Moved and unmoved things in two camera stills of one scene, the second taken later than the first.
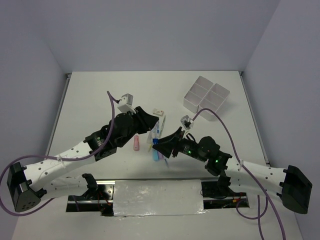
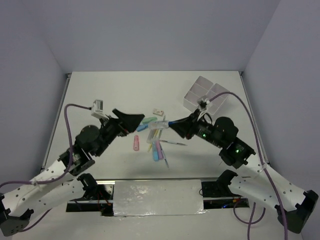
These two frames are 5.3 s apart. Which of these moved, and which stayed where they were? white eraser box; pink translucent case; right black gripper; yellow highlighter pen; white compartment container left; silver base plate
Moved: right black gripper; yellow highlighter pen
Stayed: white compartment container left; pink translucent case; silver base plate; white eraser box
